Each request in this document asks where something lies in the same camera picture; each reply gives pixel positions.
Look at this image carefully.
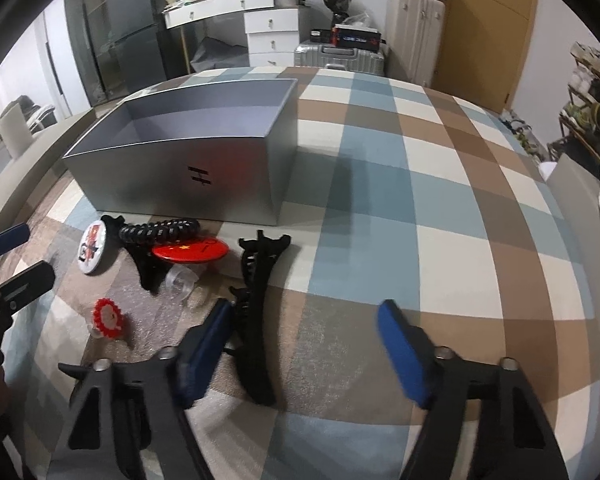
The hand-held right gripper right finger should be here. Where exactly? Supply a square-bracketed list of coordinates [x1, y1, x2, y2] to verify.
[376, 300, 571, 480]

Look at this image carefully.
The black headband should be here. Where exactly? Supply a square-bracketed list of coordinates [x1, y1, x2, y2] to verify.
[228, 230, 292, 407]

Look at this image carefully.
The grey board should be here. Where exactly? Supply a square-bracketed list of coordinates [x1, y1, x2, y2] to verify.
[550, 155, 600, 216]

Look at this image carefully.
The silver suitcase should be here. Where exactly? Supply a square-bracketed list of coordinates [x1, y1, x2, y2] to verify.
[294, 42, 387, 78]

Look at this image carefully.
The black and red box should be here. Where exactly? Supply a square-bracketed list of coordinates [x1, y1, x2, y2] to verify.
[332, 25, 383, 51]

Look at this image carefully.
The red flower ring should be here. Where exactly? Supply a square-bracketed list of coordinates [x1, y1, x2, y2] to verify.
[90, 297, 131, 348]

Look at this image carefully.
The black spiral hair tie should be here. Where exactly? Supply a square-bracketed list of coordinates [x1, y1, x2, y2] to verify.
[118, 217, 201, 247]

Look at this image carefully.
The clear plastic ring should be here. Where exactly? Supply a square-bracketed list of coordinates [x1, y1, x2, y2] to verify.
[166, 266, 201, 302]

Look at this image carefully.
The white chair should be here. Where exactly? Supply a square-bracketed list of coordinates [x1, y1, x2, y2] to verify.
[0, 102, 56, 148]

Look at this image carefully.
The wooden door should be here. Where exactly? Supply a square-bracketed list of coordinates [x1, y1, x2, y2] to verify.
[432, 0, 541, 111]

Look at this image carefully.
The silver cardboard box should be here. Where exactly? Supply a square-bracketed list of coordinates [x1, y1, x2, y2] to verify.
[61, 78, 299, 226]

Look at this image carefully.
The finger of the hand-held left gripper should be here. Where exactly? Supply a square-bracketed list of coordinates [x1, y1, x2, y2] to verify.
[0, 260, 56, 318]
[0, 224, 31, 263]

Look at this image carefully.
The plaid blanket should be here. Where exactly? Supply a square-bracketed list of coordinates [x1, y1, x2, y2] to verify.
[0, 66, 600, 480]

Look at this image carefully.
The red oval pin badge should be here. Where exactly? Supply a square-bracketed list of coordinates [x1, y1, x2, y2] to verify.
[151, 238, 220, 265]

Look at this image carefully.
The white desk with drawers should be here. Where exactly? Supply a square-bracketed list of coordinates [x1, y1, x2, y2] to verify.
[162, 0, 306, 68]

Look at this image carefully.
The dark grey refrigerator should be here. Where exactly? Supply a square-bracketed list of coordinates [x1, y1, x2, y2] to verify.
[62, 0, 183, 106]

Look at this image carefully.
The white round pin badge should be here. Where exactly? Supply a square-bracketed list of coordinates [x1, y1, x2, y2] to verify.
[77, 220, 110, 275]

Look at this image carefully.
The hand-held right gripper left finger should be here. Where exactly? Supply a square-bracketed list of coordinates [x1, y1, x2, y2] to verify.
[47, 297, 234, 480]

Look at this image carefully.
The white suitcase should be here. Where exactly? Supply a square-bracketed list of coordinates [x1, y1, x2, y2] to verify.
[385, 0, 448, 86]

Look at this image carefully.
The small black hair clip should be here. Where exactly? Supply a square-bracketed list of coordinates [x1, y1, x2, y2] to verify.
[101, 214, 168, 295]

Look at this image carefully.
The shoe rack with shoes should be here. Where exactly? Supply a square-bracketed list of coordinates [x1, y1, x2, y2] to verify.
[560, 42, 600, 161]

